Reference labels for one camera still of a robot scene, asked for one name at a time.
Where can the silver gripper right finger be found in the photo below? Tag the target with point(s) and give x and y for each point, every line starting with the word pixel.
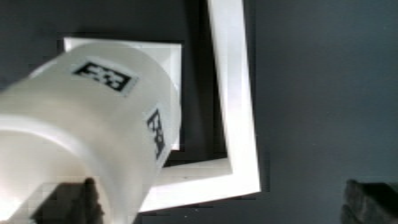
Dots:
pixel 369 206

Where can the white fence frame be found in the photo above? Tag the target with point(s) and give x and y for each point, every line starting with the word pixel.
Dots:
pixel 222 178

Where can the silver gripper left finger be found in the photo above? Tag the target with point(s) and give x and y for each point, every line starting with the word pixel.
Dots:
pixel 67 204

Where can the white lamp shade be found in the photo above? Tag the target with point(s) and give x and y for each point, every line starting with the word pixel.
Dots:
pixel 53 153

